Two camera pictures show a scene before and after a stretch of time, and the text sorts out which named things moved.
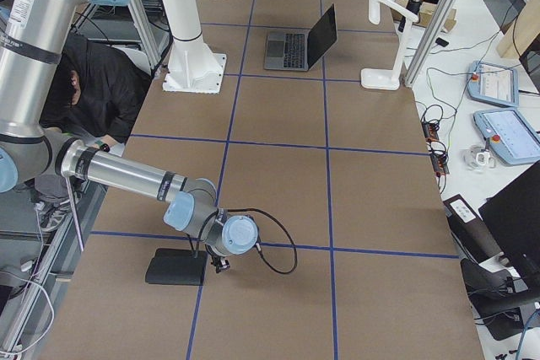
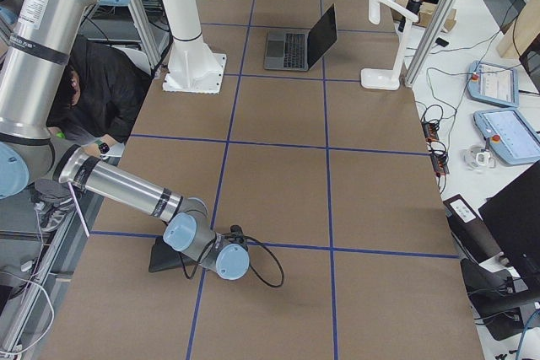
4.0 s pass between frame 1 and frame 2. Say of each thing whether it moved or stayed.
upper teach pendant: stayed
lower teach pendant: stayed
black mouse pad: moved
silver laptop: stayed
